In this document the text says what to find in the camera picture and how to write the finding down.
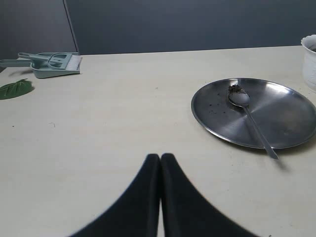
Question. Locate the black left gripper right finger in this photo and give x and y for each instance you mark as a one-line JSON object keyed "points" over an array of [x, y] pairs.
{"points": [[186, 213]]}

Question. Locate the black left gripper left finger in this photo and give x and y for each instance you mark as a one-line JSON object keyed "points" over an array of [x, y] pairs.
{"points": [[135, 213]]}

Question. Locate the stainless steel spork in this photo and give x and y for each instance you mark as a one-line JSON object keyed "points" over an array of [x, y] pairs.
{"points": [[238, 97]]}

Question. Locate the white plastic flower pot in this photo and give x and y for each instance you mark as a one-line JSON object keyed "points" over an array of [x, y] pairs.
{"points": [[309, 65]]}

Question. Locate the round stainless steel plate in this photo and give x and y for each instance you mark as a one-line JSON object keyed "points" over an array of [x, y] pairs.
{"points": [[285, 117]]}

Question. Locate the teal hand brush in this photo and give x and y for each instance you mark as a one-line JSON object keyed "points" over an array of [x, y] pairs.
{"points": [[59, 61]]}

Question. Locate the teal plastic dustpan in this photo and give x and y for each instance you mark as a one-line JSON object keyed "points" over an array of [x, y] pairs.
{"points": [[40, 69]]}

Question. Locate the loose green leaf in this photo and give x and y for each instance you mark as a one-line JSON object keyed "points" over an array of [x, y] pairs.
{"points": [[16, 89]]}

